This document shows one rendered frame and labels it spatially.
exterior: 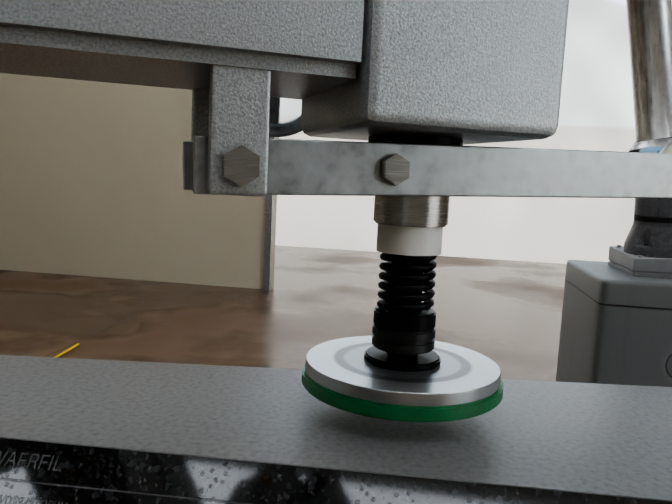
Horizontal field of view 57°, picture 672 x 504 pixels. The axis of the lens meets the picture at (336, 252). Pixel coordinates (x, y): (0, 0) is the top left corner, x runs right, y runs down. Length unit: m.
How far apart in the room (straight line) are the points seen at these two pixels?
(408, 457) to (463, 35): 0.38
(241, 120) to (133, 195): 5.64
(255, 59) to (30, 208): 6.22
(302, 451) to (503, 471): 0.18
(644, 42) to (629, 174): 1.22
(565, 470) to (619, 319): 1.01
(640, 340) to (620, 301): 0.10
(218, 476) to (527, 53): 0.47
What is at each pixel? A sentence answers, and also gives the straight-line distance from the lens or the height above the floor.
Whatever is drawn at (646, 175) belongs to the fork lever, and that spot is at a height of 1.08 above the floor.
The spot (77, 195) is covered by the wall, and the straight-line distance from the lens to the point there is 6.44.
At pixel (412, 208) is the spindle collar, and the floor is 1.03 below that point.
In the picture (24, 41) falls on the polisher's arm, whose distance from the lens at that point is 0.53.
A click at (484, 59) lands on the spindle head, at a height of 1.17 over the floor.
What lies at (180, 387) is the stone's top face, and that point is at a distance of 0.77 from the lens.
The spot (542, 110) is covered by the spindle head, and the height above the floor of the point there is 1.13.
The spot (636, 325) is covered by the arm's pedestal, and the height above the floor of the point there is 0.75.
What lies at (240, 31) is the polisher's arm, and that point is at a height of 1.17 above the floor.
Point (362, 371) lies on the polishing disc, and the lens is 0.65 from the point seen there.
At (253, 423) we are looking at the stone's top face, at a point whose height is 0.80.
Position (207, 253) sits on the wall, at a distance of 5.92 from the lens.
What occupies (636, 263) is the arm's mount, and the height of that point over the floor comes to 0.88.
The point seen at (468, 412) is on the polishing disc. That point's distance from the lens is 0.63.
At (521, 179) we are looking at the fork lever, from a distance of 0.67.
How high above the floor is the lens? 1.06
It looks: 7 degrees down
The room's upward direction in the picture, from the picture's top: 3 degrees clockwise
